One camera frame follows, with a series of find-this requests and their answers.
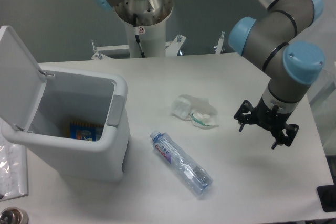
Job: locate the white pedestal base frame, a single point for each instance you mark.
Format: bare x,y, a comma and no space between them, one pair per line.
173,49

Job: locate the black device at edge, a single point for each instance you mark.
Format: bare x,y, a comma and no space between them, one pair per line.
326,195

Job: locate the white open trash can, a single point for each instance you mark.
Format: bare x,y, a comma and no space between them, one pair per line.
39,103

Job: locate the round metal connector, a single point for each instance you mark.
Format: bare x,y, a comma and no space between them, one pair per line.
14,215

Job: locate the clear plastic document sleeve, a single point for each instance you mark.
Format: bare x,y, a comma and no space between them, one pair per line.
14,174

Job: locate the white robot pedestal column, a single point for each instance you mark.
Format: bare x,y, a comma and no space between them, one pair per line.
146,41

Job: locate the blue yellow snack packet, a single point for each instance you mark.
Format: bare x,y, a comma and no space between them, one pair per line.
85,131

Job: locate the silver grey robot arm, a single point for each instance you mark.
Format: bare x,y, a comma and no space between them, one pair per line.
269,44

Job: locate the clear plastic water bottle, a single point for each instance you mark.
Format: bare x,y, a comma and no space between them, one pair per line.
195,176

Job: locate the white plastic wrapper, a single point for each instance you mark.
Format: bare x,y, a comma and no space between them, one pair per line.
196,110

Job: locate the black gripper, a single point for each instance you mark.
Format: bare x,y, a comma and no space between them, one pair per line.
269,119

